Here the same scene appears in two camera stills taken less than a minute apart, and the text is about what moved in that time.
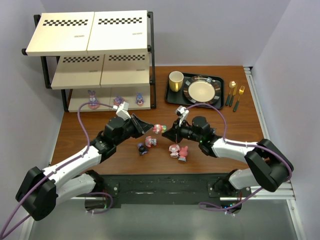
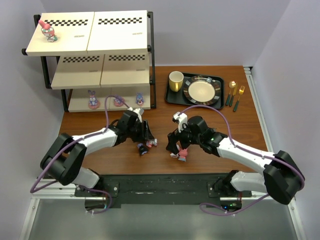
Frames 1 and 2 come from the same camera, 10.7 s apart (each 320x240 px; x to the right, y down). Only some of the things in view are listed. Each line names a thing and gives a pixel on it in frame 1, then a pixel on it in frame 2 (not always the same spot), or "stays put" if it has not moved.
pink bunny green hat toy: x=159 y=129 to x=48 y=31
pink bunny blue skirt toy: x=183 y=154 stays put
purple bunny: x=118 y=100 stays put
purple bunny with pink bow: x=93 y=99 stays put
